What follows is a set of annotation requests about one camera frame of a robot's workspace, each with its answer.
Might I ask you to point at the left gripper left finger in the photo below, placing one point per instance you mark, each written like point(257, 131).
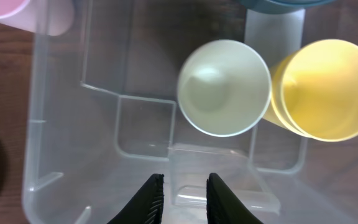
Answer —
point(146, 206)

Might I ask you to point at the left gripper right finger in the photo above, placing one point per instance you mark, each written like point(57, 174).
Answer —
point(223, 207)

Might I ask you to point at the clear plastic storage container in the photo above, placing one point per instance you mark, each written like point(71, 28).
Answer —
point(104, 117)

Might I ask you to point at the yellow cup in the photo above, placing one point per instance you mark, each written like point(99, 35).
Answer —
point(276, 112)
point(316, 90)

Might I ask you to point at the cream cup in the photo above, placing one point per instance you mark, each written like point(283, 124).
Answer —
point(224, 88)

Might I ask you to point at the dark blue bowl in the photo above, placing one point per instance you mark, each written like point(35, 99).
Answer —
point(280, 6)

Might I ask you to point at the pink cup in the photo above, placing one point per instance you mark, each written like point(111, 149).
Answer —
point(17, 15)

